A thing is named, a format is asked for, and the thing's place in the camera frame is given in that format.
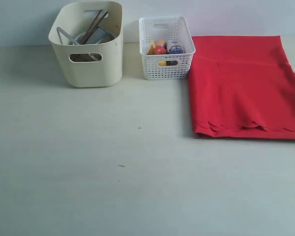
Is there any blue white milk carton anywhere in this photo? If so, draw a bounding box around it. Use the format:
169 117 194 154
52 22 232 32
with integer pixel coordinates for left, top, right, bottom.
166 40 184 66

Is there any red sausage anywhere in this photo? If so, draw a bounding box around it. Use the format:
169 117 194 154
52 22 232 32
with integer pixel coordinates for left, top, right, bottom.
154 45 167 55

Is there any cream plastic tub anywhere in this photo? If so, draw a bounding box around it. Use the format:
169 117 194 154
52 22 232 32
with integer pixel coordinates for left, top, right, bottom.
48 1 123 88

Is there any brown egg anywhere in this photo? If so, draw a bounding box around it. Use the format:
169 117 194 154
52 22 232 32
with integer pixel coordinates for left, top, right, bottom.
155 39 167 48

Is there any silver table knife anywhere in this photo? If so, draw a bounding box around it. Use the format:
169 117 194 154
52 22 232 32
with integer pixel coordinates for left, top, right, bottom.
56 27 80 45

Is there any yellow cheese wedge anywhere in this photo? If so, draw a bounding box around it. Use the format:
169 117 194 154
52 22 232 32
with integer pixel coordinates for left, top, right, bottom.
146 40 156 55

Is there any white perforated plastic basket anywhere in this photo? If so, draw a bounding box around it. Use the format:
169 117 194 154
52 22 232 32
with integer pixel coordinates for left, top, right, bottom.
139 16 196 80

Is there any red tablecloth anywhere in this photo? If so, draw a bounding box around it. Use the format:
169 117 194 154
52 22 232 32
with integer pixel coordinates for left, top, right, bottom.
188 36 295 140

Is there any stainless steel cup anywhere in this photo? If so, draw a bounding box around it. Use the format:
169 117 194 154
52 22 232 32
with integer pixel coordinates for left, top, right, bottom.
85 27 116 44

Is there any yellow lemon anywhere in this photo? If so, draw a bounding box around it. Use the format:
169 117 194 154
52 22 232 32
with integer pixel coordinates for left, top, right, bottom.
158 61 167 66

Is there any brown wooden spoon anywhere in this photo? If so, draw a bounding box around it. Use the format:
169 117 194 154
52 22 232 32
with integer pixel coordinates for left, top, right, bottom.
69 54 101 62

